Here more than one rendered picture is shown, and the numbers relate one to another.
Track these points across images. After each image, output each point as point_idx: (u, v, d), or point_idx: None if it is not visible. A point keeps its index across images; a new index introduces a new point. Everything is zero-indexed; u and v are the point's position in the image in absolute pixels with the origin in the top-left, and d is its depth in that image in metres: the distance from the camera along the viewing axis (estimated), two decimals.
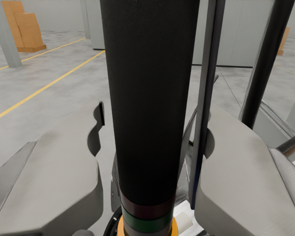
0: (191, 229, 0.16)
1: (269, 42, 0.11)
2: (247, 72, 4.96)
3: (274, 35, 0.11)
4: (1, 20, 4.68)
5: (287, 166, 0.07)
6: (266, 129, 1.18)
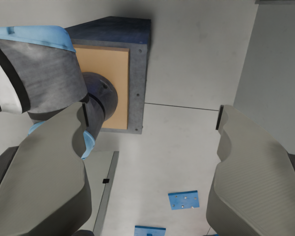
0: None
1: None
2: None
3: None
4: None
5: None
6: None
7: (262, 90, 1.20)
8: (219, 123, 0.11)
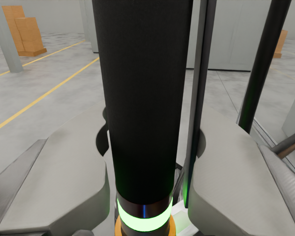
0: (189, 227, 0.16)
1: (267, 38, 0.11)
2: (245, 77, 5.04)
3: (272, 31, 0.11)
4: (3, 26, 4.74)
5: (276, 163, 0.07)
6: None
7: None
8: None
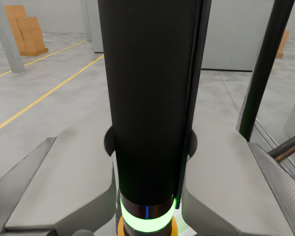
0: (190, 228, 0.16)
1: (269, 42, 0.11)
2: (247, 77, 5.02)
3: (273, 35, 0.11)
4: (4, 26, 4.76)
5: (266, 159, 0.07)
6: None
7: None
8: None
